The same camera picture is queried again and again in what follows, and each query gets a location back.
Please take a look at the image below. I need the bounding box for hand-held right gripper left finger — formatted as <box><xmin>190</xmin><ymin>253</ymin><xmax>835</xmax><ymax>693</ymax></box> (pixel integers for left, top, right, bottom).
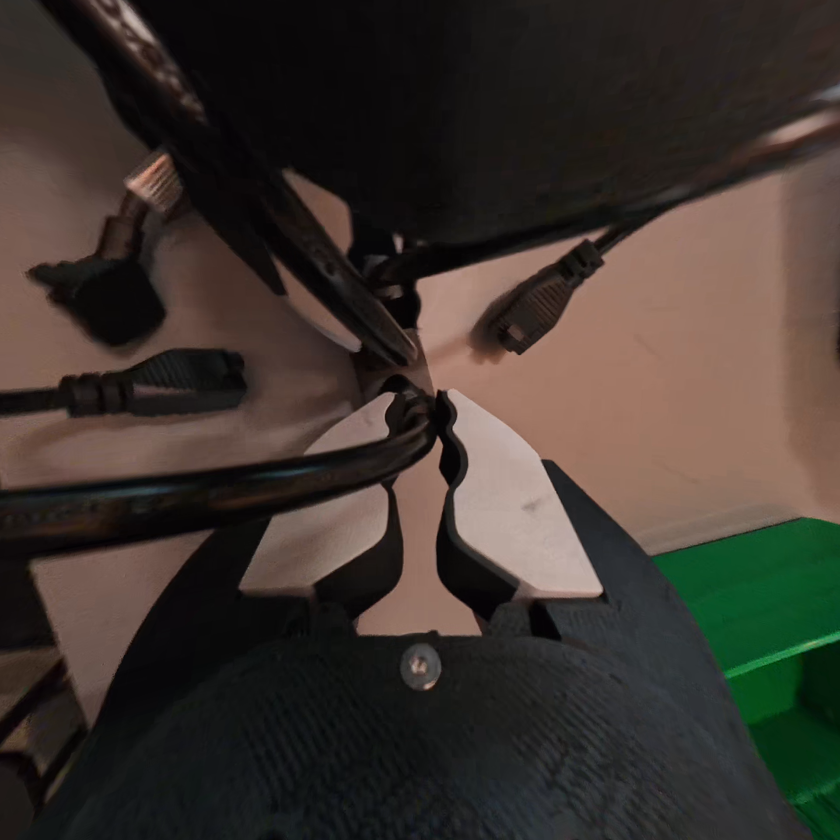
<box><xmin>238</xmin><ymin>391</ymin><xmax>404</xmax><ymax>621</ymax></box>

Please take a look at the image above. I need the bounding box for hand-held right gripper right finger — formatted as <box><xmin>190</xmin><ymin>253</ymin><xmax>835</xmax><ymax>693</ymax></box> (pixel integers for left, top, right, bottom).
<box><xmin>434</xmin><ymin>388</ymin><xmax>605</xmax><ymax>623</ymax></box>

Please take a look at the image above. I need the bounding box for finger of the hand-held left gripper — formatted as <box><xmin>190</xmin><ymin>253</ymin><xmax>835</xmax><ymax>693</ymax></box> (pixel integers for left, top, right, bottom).
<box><xmin>281</xmin><ymin>168</ymin><xmax>365</xmax><ymax>354</ymax></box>

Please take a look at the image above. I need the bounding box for thick black power cable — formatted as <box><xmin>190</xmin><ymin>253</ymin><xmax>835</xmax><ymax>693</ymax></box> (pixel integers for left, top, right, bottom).
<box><xmin>39</xmin><ymin>0</ymin><xmax>421</xmax><ymax>368</ymax></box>

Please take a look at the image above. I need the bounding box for ribbed black plug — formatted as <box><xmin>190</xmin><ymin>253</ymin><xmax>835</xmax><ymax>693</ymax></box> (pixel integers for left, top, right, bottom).
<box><xmin>0</xmin><ymin>349</ymin><xmax>249</xmax><ymax>421</ymax></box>
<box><xmin>489</xmin><ymin>238</ymin><xmax>664</xmax><ymax>357</ymax></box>

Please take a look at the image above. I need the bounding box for green board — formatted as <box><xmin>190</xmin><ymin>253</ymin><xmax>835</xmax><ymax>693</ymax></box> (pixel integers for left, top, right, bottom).
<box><xmin>646</xmin><ymin>517</ymin><xmax>840</xmax><ymax>840</ymax></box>

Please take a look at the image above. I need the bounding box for black angled plug braided cable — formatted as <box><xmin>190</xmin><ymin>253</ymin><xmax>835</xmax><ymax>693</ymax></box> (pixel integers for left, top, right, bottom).
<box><xmin>26</xmin><ymin>150</ymin><xmax>188</xmax><ymax>349</ymax></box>

